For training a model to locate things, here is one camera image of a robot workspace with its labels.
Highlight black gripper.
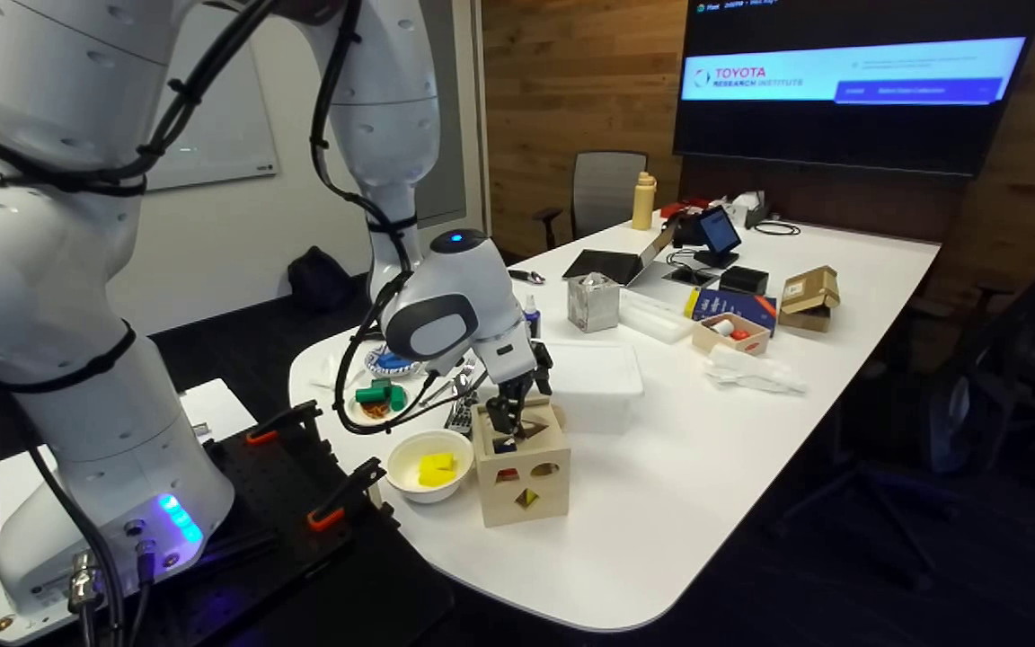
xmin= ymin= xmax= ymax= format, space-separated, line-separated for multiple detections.
xmin=484 ymin=342 xmax=552 ymax=452

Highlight wooden shape sorting box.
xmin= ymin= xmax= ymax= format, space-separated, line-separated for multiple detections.
xmin=470 ymin=399 xmax=571 ymax=528

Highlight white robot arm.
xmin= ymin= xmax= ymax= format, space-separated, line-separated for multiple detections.
xmin=0 ymin=0 xmax=546 ymax=643

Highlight blue snack box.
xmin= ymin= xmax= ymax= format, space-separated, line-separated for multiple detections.
xmin=682 ymin=288 xmax=777 ymax=332

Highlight cardboard box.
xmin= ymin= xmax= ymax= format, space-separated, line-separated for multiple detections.
xmin=781 ymin=266 xmax=840 ymax=332

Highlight clear plastic container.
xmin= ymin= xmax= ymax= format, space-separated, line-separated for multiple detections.
xmin=551 ymin=337 xmax=644 ymax=426

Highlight yellow block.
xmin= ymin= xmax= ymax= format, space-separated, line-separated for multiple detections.
xmin=417 ymin=452 xmax=455 ymax=488

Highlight white paper bowl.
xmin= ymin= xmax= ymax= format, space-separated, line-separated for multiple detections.
xmin=388 ymin=433 xmax=476 ymax=506

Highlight white plate with toys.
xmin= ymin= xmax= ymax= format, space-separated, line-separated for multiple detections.
xmin=344 ymin=379 xmax=422 ymax=426

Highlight green toy cylinder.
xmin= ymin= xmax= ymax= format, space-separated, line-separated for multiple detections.
xmin=355 ymin=383 xmax=405 ymax=409

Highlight black notebook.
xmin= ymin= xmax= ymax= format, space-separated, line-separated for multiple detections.
xmin=569 ymin=247 xmax=646 ymax=284

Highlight black clamp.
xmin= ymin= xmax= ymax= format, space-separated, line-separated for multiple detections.
xmin=238 ymin=399 xmax=319 ymax=450
xmin=305 ymin=457 xmax=386 ymax=536

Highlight black backpack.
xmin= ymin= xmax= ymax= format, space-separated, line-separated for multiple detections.
xmin=286 ymin=247 xmax=353 ymax=319

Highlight clear plastic bag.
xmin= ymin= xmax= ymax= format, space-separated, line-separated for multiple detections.
xmin=703 ymin=344 xmax=810 ymax=396

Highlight grey office chair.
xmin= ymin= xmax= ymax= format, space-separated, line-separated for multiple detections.
xmin=535 ymin=150 xmax=646 ymax=246

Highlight yellow mustard bottle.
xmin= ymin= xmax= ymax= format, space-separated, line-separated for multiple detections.
xmin=629 ymin=173 xmax=659 ymax=230

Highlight small tablet on stand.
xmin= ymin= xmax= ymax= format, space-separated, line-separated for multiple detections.
xmin=696 ymin=208 xmax=741 ymax=270

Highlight black office chair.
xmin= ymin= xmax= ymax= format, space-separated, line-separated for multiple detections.
xmin=774 ymin=278 xmax=1035 ymax=590

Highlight whiteboard on wall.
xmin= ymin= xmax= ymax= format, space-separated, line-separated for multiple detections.
xmin=149 ymin=48 xmax=278 ymax=191

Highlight wall monitor screen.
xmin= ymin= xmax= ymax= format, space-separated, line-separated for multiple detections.
xmin=672 ymin=0 xmax=1035 ymax=175

